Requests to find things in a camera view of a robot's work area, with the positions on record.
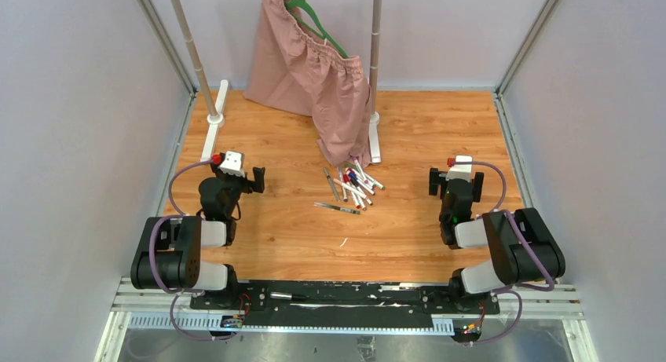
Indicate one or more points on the left rack pole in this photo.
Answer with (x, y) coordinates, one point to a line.
(190, 44)

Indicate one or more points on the grey pen upright left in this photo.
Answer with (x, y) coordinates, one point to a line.
(331, 184)

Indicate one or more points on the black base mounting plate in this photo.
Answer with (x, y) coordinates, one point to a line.
(330, 304)

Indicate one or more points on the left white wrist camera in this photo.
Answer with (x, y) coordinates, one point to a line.
(232, 164)

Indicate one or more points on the rack pole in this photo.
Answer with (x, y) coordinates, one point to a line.
(190, 44)
(374, 54)

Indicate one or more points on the grey pen lying apart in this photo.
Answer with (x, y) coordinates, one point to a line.
(337, 208)

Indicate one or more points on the white rack foot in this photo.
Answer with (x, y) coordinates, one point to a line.
(214, 124)
(373, 138)

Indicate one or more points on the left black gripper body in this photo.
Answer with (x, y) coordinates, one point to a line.
(232, 184)

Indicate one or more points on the right rack pole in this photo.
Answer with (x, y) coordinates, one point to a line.
(374, 54)

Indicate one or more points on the green clothes hanger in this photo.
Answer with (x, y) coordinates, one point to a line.
(317, 28)

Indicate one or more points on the white marker green cap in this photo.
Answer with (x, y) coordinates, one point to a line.
(367, 177)

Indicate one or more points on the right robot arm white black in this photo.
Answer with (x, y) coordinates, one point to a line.
(523, 252)

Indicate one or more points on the left white rack foot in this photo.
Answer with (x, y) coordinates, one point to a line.
(214, 124)

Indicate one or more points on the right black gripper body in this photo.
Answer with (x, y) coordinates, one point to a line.
(442, 180)

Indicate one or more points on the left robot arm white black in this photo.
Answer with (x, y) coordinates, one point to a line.
(168, 256)

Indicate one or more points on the white marker red cap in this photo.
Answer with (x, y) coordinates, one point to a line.
(356, 200)

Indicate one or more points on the pink cloth shorts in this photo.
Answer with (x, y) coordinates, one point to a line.
(295, 71)

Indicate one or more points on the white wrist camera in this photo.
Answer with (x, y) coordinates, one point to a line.
(232, 164)
(459, 168)

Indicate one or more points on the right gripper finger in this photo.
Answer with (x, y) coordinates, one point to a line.
(477, 185)
(434, 181)

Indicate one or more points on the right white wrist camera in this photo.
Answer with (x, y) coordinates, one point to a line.
(459, 168)

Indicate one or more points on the right white rack foot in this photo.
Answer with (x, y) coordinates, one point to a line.
(373, 138)

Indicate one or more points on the aluminium frame rail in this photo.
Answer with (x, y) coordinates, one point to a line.
(153, 309)

